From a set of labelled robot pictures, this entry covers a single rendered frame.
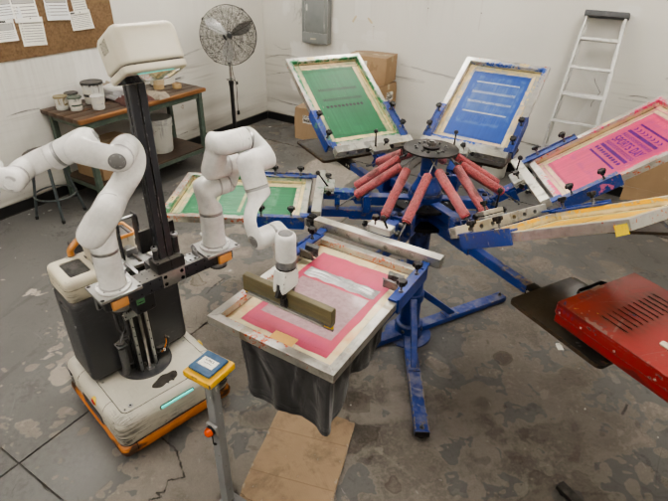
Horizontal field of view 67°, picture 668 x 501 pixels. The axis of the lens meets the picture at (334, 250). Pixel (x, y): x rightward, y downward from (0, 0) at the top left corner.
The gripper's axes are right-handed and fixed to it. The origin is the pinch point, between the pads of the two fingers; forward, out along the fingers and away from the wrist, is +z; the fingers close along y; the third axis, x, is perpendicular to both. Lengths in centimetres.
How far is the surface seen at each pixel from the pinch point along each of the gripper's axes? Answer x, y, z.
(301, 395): 8.6, 3.1, 42.9
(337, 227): -20, -68, 6
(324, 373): 26.1, 14.1, 11.4
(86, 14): -378, -197, -48
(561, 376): 98, -146, 110
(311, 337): 10.3, -1.3, 14.4
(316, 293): -3.7, -25.6, 14.6
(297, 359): 14.8, 14.1, 11.0
